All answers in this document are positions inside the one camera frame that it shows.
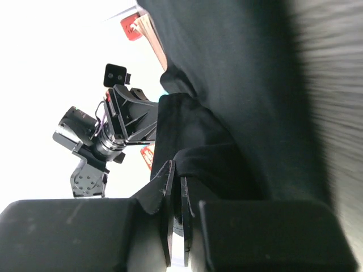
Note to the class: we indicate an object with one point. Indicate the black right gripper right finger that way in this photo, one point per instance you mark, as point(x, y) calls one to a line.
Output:
point(222, 235)

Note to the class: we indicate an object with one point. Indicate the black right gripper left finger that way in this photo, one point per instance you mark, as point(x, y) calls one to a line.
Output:
point(103, 234)

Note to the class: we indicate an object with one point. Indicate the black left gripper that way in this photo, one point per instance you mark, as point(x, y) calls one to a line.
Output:
point(130, 119)

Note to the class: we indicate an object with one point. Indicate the orange brown cover book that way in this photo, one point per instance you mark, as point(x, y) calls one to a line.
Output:
point(145, 26)

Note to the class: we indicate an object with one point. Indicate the black t shirt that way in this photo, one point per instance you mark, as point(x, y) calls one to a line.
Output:
point(237, 59)

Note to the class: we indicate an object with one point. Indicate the red white cover book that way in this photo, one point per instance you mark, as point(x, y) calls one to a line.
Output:
point(147, 153)

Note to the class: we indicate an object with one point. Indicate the red brown die block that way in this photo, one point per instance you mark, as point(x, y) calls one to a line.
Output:
point(127, 24)

